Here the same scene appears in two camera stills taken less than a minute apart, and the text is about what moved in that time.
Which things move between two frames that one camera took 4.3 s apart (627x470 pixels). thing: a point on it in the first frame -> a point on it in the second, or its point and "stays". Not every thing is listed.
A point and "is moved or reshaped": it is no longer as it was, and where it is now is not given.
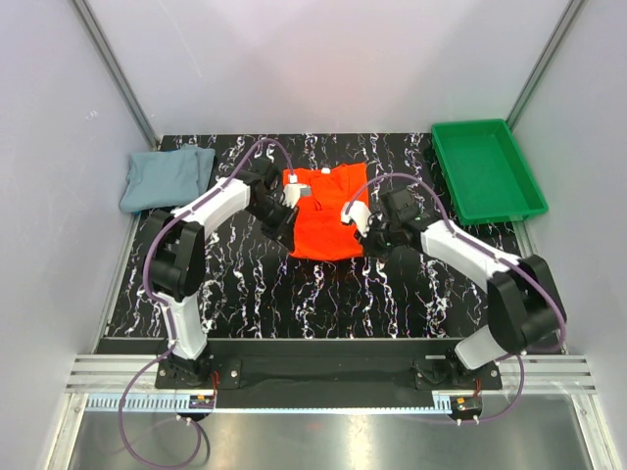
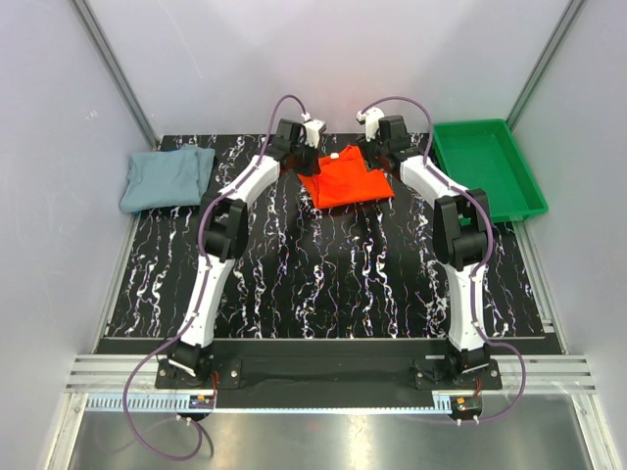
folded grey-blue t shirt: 165,180 stays
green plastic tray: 486,170 stays
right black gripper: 369,247 -> 371,164
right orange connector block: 463,406 stays
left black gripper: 284,232 -> 313,166
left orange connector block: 202,401 stays
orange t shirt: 319,230 is moved or reshaped
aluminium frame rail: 540,375 stays
